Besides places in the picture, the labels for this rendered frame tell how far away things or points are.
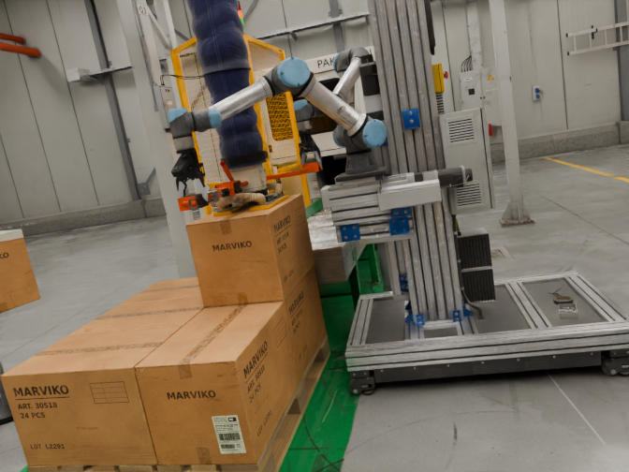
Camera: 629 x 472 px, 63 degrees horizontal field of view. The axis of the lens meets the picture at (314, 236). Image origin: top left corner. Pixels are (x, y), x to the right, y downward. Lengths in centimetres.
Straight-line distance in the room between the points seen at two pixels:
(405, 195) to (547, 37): 1008
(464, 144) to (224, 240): 118
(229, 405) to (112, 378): 46
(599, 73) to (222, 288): 1074
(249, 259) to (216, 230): 20
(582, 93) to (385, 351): 1027
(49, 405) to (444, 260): 183
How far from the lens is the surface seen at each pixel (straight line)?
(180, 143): 204
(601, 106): 1236
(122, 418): 216
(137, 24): 407
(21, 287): 323
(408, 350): 245
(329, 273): 296
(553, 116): 1210
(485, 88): 1157
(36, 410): 238
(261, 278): 234
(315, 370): 285
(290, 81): 211
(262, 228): 228
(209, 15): 255
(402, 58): 255
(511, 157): 566
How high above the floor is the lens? 124
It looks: 11 degrees down
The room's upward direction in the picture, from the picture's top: 10 degrees counter-clockwise
